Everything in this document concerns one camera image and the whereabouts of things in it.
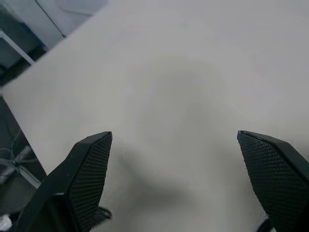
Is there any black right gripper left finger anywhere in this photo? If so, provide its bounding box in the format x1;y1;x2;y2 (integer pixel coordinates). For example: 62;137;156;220
14;131;113;232

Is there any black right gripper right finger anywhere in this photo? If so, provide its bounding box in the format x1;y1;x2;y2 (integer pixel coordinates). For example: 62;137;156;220
237;130;309;232

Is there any dark blue-edged box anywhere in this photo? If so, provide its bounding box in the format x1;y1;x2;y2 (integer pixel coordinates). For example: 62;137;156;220
0;4;49;64

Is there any white metal frame bar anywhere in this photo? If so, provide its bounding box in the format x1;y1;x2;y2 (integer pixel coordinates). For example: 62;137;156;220
18;166;47;189
0;30;35;65

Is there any grey floor cable bundle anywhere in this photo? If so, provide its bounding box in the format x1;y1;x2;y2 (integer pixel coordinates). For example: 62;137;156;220
0;125;33;172

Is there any thin black hanging cable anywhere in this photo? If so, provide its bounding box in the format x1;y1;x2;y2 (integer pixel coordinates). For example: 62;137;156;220
35;0;66;37

